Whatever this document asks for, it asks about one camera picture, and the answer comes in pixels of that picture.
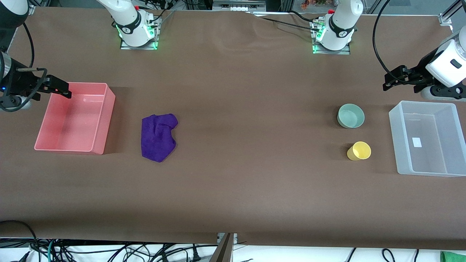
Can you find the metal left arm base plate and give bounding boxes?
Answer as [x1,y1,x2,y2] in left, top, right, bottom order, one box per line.
[312,20,351,55]

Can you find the pale green bowl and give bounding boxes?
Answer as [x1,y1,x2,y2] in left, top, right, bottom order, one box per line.
[337,104,365,129]

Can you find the black cable across table cover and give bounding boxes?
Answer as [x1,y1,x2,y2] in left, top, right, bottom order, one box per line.
[251,10,325,30]

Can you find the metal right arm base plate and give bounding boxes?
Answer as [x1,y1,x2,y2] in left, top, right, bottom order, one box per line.
[120,16,161,50]

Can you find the looping black floor cable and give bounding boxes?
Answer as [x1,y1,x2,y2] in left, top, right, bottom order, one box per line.
[0,220,41,262]

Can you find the purple cloth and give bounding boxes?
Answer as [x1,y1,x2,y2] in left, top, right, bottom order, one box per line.
[141,114,179,163]

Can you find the yellow cup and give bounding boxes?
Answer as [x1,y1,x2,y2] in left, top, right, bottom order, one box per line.
[347,142,371,161]

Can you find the pink plastic bin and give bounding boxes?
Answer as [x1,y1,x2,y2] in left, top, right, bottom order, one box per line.
[34,83,116,155]

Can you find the silver rack rail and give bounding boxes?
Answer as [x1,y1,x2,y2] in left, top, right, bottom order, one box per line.
[213,0,267,12]

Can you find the green object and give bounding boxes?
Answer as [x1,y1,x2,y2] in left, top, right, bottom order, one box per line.
[440,251,466,262]

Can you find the brown table cover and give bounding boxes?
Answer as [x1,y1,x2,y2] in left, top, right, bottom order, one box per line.
[0,7,466,250]

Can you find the tangled black floor cables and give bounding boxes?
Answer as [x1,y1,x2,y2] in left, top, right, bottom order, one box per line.
[55,242,219,262]

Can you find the translucent white plastic bin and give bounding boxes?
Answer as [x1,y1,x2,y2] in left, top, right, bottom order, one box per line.
[389,101,466,177]

